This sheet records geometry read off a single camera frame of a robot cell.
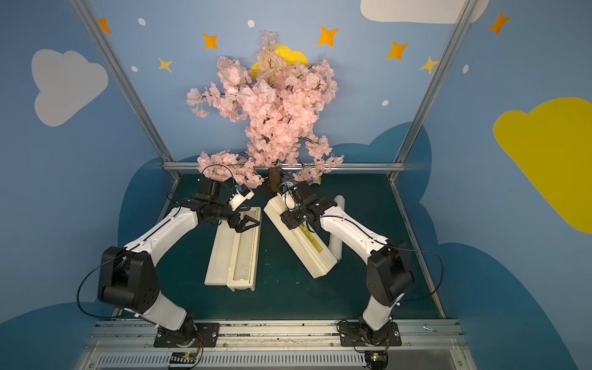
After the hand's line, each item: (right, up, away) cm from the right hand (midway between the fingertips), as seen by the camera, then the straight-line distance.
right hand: (294, 211), depth 87 cm
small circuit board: (-36, -47, -14) cm, 61 cm away
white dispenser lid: (-27, -21, -7) cm, 35 cm away
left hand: (-15, 0, -1) cm, 16 cm away
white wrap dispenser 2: (+8, -16, -7) cm, 19 cm away
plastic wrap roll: (+17, -14, +5) cm, 23 cm away
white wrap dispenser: (-19, -16, -3) cm, 25 cm away
